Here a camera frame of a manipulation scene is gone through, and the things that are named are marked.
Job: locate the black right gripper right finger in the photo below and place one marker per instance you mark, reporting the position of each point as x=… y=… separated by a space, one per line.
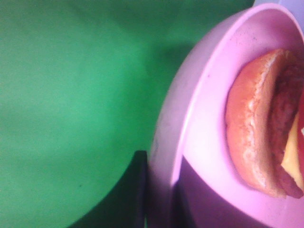
x=198 y=206

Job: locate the pink round plate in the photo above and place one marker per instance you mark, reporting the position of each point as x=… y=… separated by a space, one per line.
x=191 y=122

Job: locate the burger with sesame-free bun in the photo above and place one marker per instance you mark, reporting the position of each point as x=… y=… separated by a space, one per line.
x=261 y=123

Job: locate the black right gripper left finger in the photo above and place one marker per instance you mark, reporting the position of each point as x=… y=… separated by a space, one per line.
x=125 y=205

